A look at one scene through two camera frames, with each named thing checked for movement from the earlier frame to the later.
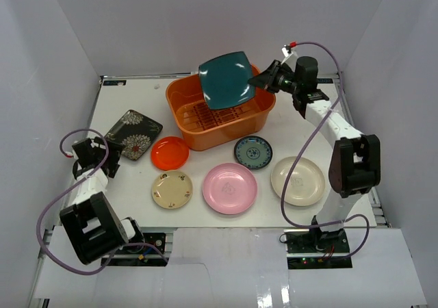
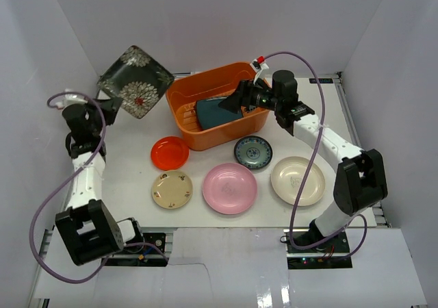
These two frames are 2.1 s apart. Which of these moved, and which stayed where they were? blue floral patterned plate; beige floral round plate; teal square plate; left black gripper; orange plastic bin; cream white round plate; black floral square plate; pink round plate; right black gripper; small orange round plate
Moved: black floral square plate; teal square plate; right black gripper; left black gripper
Stayed: orange plastic bin; blue floral patterned plate; beige floral round plate; pink round plate; small orange round plate; cream white round plate
